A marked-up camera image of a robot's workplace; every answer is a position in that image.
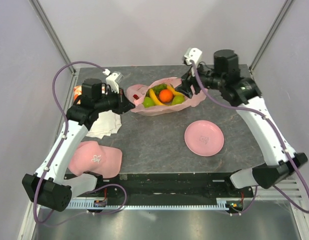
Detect left aluminium frame post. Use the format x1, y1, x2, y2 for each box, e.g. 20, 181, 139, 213
29, 0, 71, 64

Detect grey cable duct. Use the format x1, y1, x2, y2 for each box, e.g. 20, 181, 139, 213
69, 197, 232, 211

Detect floral orange cloth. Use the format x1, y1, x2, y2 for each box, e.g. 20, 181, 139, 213
73, 85, 82, 102

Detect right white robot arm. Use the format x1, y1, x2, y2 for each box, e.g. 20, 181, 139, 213
175, 48, 308, 197

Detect white cloth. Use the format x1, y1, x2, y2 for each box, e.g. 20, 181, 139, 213
86, 110, 122, 139

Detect pink baseball cap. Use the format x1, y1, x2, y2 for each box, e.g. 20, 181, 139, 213
68, 141, 123, 179

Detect green fake apple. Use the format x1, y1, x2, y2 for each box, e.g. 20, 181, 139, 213
142, 96, 156, 108

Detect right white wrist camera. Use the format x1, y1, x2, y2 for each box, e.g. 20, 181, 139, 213
182, 47, 203, 66

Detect pink plate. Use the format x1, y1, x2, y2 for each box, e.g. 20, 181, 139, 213
184, 120, 225, 157

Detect green fake pear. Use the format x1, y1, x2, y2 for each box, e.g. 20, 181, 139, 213
170, 95, 185, 106

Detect green fake grapes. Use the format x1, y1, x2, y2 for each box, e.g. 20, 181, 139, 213
151, 83, 167, 95

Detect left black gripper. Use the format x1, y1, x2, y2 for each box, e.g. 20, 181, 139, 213
94, 86, 135, 115

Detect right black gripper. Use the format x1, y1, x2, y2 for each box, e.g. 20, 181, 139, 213
174, 58, 224, 99

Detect aluminium frame post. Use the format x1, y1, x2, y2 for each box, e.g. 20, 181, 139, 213
29, 0, 71, 64
248, 0, 295, 73

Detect fake orange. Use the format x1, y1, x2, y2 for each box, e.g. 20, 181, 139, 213
159, 89, 174, 104

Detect pink plastic bag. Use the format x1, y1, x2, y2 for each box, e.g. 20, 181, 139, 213
126, 77, 206, 117

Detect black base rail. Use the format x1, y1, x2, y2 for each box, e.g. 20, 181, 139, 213
96, 172, 254, 199

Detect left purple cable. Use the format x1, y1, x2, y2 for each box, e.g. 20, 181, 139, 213
33, 61, 128, 227

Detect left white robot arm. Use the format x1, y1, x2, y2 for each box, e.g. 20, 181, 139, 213
22, 78, 135, 212

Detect yellow fake banana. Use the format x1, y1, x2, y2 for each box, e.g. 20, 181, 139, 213
146, 84, 186, 106

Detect right aluminium frame post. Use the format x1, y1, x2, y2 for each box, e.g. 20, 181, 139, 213
248, 0, 295, 73

